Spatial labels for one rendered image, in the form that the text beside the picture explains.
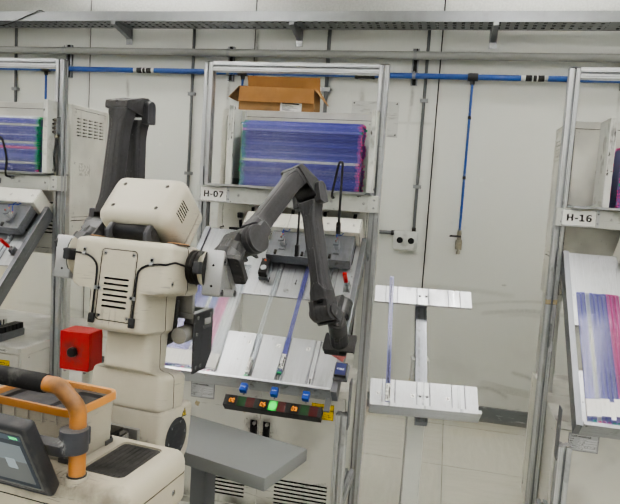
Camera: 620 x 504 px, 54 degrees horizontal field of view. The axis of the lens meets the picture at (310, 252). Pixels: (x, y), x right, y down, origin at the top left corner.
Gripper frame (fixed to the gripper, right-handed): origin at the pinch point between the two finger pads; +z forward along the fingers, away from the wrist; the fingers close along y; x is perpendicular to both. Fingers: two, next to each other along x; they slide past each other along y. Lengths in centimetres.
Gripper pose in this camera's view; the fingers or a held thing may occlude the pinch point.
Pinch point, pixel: (342, 358)
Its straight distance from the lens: 203.1
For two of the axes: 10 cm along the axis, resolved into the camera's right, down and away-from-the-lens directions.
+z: 1.2, 6.9, 7.1
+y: -9.7, -0.7, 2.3
